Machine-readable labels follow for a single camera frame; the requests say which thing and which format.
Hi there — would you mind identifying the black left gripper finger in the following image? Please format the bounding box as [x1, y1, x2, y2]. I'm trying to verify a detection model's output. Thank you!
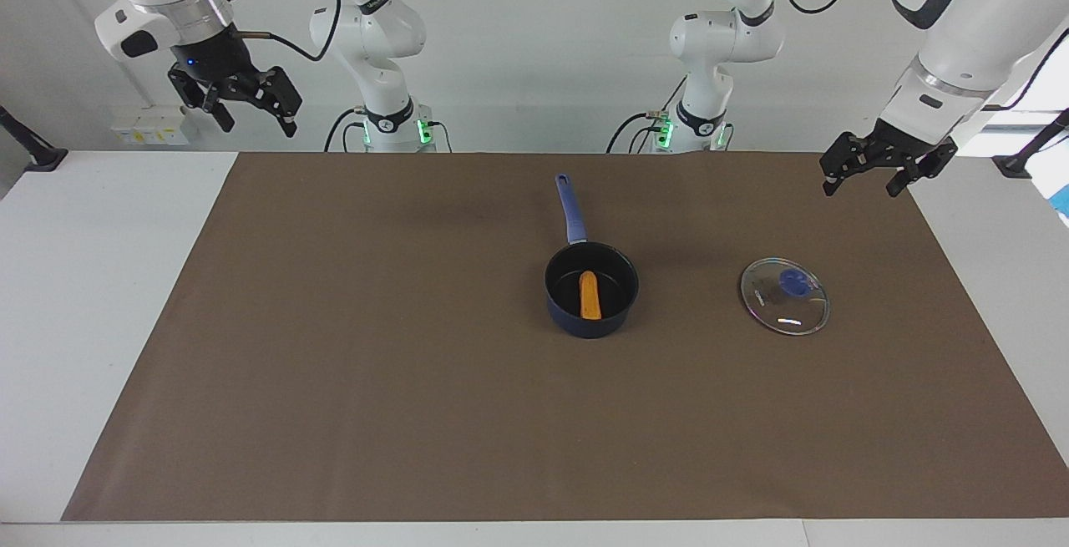
[819, 134, 871, 197]
[885, 143, 959, 199]

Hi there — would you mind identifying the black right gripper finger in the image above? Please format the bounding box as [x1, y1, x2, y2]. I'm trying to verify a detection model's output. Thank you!
[247, 66, 303, 139]
[169, 65, 236, 134]

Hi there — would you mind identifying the glass lid with blue knob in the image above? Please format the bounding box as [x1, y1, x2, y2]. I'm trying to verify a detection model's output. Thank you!
[740, 257, 831, 337]

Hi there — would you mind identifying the black clamp stand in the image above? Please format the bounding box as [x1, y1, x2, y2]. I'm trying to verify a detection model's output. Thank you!
[992, 109, 1069, 180]
[0, 104, 68, 173]

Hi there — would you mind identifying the dark blue saucepan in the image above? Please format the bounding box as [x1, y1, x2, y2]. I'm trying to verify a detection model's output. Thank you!
[545, 173, 640, 339]

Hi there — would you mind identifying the brown table mat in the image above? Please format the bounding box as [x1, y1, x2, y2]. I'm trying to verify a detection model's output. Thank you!
[61, 152, 1069, 523]

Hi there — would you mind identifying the black right base cable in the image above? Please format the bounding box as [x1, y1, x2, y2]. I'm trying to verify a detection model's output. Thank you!
[323, 107, 368, 153]

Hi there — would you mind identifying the black base cable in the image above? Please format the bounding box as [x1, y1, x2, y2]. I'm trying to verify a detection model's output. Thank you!
[323, 107, 368, 153]
[605, 78, 687, 154]

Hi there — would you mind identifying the white wall socket box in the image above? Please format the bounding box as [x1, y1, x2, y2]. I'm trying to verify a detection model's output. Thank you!
[110, 105, 199, 148]

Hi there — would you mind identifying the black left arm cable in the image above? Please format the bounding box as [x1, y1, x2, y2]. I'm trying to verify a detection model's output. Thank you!
[770, 0, 1069, 110]

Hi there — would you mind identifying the black left base cable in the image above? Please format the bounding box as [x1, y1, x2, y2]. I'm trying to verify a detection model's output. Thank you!
[605, 78, 687, 154]

